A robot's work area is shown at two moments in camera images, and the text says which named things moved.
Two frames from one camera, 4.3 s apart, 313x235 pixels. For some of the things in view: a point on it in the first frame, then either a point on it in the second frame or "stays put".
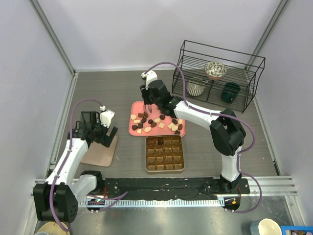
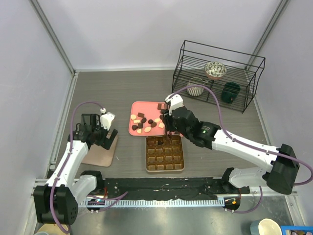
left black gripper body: [100, 131] stays put
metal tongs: [149, 108] → [168, 138]
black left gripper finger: [108, 140] stays put
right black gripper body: [147, 98] → [172, 126]
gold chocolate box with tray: [164, 153] stays put
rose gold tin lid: [99, 154] stays put
